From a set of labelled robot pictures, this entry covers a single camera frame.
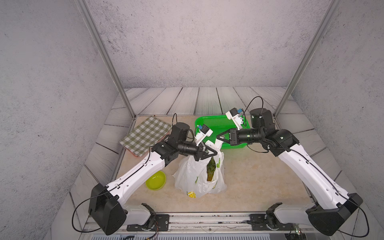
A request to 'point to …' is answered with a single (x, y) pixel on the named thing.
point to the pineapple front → (211, 167)
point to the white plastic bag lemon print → (190, 179)
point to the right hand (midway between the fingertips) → (218, 137)
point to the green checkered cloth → (144, 135)
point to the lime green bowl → (156, 181)
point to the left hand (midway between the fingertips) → (217, 155)
